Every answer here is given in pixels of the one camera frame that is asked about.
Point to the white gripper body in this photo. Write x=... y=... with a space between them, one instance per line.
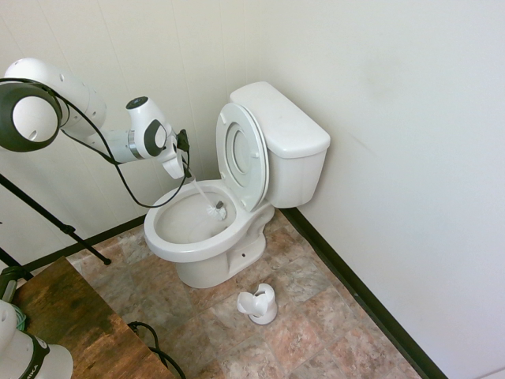
x=173 y=162

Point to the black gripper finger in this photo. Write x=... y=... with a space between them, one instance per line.
x=185 y=171
x=191 y=171

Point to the white toilet brush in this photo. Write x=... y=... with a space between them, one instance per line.
x=215 y=210

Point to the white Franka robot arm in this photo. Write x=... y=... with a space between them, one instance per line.
x=79 y=102

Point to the white toilet seat and lid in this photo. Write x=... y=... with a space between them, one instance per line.
x=240 y=158

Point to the white toilet bowl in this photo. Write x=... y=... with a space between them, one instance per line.
x=205 y=252

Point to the white toilet tank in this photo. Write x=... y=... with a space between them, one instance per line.
x=292 y=158

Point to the white toilet brush holder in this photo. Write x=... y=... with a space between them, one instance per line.
x=256 y=304

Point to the black baseboard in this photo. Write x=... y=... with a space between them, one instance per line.
x=355 y=284
x=110 y=233

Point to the black tripod stand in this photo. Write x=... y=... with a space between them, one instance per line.
x=47 y=215

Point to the dark wooden table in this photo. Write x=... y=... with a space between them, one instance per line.
x=79 y=316

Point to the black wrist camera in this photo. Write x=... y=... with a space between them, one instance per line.
x=182 y=140

